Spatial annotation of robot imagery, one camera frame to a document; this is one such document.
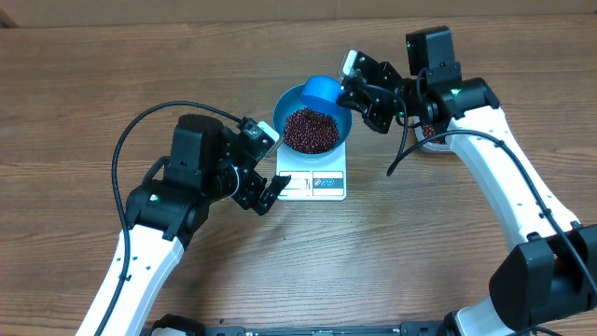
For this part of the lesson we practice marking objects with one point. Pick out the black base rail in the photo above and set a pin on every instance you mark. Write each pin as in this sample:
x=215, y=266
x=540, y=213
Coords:
x=178, y=325

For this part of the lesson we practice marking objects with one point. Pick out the red beans in bowl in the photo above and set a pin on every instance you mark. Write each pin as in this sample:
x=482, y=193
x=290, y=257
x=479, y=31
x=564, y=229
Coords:
x=311, y=132

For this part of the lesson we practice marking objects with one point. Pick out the blue plastic measuring scoop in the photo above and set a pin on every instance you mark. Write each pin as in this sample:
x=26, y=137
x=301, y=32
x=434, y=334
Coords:
x=321, y=93

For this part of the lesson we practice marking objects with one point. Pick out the clear plastic bean container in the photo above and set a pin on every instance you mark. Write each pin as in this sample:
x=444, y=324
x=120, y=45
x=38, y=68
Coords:
x=430, y=147

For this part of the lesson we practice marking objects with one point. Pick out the teal blue bowl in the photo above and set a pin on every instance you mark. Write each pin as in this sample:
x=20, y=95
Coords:
x=289, y=103

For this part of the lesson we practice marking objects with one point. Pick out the white digital kitchen scale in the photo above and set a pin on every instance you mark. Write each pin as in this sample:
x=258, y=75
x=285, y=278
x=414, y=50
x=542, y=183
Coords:
x=315, y=178

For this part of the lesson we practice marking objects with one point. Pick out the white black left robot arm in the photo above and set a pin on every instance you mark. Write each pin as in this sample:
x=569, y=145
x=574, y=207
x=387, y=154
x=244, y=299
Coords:
x=208, y=163

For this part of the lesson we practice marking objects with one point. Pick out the red adzuki beans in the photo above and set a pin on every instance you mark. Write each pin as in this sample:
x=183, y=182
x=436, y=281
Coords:
x=429, y=131

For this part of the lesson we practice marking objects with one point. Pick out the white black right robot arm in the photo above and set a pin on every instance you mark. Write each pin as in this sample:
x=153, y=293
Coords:
x=550, y=271

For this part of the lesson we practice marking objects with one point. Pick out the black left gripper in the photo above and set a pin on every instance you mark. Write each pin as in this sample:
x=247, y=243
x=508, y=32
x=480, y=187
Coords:
x=255, y=183

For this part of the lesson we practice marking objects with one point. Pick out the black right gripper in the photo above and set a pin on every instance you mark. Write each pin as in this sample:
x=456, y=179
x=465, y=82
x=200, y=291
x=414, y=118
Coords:
x=378, y=118

